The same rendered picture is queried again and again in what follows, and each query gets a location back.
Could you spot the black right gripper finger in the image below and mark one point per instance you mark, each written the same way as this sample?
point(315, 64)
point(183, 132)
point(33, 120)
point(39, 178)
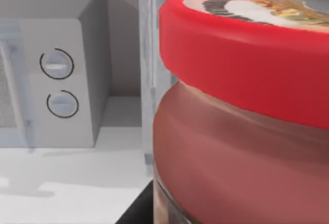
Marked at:
point(140, 208)

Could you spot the red lidded brown jar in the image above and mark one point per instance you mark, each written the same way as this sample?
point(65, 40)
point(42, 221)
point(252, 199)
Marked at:
point(239, 136)

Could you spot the microwave knob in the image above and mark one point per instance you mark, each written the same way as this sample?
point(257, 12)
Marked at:
point(62, 103)
point(56, 63)

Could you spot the pale microwave oven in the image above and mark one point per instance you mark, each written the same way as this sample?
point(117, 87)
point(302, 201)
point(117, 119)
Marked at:
point(64, 85)

